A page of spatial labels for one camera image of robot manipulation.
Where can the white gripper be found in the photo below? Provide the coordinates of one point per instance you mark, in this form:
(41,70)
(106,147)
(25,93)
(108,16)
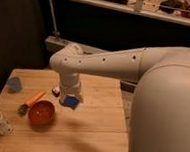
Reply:
(70,85)

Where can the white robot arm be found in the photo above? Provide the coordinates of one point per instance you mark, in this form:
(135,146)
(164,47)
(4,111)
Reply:
(160,114)

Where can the small red white block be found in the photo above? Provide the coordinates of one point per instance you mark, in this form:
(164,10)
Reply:
(56,91)

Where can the blue cloth piece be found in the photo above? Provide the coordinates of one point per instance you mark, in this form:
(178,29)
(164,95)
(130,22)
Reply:
(69,101)

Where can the orange bowl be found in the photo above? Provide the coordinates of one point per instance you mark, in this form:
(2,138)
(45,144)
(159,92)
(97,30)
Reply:
(42,112)

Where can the metal pole stand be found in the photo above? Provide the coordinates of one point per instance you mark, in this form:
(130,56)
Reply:
(55,32)

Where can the orange toy carrot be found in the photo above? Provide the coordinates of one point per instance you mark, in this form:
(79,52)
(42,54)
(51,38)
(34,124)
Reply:
(29,102)

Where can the blue cup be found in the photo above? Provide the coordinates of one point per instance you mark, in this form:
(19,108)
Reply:
(14,84)

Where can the white window sill shelf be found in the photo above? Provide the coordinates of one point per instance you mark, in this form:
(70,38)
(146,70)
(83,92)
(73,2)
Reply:
(147,8)

